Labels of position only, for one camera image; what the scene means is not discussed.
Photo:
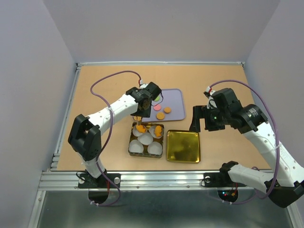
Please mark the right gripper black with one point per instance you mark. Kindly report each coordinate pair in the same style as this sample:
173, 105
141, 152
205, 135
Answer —
200, 111

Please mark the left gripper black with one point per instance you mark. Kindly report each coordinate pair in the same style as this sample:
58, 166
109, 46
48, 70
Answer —
146, 114

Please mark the orange fish cookie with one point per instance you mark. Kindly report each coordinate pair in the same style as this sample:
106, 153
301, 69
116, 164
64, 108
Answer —
141, 128
158, 131

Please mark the metal tongs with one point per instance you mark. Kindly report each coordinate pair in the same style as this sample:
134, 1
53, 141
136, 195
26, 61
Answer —
138, 123

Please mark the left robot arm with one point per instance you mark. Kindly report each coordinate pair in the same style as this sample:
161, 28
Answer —
86, 131

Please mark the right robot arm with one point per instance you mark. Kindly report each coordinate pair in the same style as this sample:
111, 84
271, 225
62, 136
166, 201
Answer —
285, 184

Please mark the pink round cookie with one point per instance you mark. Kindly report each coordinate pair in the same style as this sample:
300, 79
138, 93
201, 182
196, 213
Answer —
157, 107

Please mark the tan round cookie bottom-middle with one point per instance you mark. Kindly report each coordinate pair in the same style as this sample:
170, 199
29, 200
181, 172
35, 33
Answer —
160, 115

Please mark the tan round cookie right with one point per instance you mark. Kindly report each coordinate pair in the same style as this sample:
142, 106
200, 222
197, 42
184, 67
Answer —
167, 110

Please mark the lavender plastic tray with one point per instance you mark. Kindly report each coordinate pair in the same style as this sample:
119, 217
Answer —
172, 98

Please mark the white paper cup top-right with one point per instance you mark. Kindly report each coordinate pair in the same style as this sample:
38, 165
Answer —
151, 131

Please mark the white paper cup top-left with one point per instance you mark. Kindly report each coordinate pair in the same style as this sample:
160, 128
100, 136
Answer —
135, 132

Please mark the gold tin lid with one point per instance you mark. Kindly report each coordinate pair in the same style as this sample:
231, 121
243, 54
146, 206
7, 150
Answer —
183, 146

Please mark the gold cookie tin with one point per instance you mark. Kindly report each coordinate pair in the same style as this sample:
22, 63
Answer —
145, 152

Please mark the white paper cup bottom-left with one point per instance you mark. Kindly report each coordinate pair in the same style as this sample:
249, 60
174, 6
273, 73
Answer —
136, 146

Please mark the white paper cup bottom-right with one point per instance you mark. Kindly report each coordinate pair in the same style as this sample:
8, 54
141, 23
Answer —
155, 148

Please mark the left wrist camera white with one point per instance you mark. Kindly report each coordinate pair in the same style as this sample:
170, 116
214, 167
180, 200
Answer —
142, 83

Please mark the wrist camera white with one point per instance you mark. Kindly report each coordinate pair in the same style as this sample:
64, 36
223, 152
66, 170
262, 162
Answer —
211, 103
142, 83

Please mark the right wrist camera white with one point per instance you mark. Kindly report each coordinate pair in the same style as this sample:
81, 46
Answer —
211, 103

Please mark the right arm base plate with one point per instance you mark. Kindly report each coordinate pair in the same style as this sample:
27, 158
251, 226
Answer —
217, 180

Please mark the aluminium frame rail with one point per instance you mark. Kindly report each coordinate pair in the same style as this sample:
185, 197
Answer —
129, 181

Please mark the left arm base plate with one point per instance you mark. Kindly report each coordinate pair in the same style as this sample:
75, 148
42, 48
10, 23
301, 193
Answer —
86, 181

